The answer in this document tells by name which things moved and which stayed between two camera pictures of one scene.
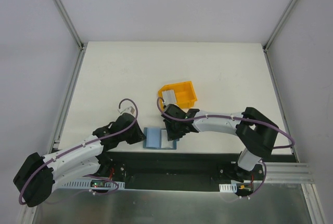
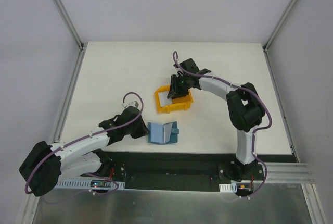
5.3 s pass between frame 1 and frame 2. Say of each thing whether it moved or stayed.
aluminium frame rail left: stayed
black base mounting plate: stayed
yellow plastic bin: moved
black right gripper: moved
